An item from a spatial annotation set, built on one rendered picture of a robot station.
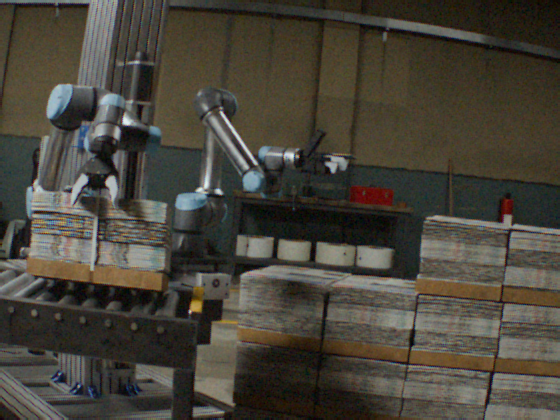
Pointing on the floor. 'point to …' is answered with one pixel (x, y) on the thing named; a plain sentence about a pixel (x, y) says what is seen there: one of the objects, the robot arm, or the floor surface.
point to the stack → (394, 377)
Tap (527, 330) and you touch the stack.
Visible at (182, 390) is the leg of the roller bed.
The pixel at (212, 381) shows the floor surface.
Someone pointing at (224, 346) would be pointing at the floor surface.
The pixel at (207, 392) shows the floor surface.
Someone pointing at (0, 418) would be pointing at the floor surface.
